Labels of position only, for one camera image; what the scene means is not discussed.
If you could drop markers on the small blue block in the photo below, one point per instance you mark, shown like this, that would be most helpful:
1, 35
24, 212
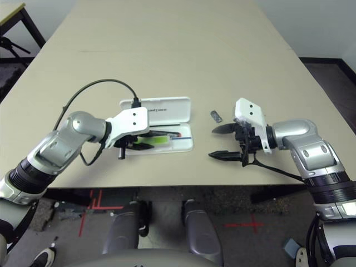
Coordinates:
292, 247

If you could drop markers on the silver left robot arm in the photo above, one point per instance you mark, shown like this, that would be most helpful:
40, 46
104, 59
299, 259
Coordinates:
80, 128

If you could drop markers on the black and white shoe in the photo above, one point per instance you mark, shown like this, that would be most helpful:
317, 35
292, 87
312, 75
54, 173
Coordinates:
44, 257

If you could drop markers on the grey robot right leg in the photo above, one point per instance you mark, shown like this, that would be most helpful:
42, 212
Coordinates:
200, 231

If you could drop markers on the small silver metal clip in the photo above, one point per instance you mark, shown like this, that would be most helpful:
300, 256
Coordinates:
216, 116

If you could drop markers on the grey robot leg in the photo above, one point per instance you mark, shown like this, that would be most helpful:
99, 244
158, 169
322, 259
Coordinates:
122, 231
200, 231

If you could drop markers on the white plastic pencil case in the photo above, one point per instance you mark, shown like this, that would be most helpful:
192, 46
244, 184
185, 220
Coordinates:
167, 109

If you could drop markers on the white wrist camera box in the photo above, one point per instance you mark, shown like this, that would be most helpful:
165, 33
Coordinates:
249, 111
133, 119

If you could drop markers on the grey robot torso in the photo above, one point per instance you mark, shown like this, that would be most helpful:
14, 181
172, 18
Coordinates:
139, 260

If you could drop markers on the green highlighter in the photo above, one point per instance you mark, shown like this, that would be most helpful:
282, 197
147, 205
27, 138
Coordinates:
160, 140

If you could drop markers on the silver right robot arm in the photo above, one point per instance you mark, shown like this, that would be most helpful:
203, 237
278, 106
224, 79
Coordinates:
306, 133

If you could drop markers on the beige side table black frame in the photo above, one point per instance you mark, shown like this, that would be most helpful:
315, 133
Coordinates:
11, 12

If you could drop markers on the dark foam floor mat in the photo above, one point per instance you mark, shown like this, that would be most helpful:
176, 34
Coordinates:
7, 78

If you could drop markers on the black tripod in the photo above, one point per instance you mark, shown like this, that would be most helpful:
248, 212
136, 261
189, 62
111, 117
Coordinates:
8, 43

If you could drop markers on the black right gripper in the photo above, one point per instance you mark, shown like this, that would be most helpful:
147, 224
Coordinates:
249, 139

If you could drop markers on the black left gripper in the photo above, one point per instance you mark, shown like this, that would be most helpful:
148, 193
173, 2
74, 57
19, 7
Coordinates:
128, 142

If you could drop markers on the grey robot left leg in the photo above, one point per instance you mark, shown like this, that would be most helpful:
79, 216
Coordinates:
122, 231

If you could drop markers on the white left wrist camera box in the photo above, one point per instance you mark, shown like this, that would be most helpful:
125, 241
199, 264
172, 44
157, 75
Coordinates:
133, 119

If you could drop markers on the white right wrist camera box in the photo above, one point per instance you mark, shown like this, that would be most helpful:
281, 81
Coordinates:
249, 111

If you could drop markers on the black marker with red cap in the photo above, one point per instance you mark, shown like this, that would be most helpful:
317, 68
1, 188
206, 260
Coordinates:
172, 134

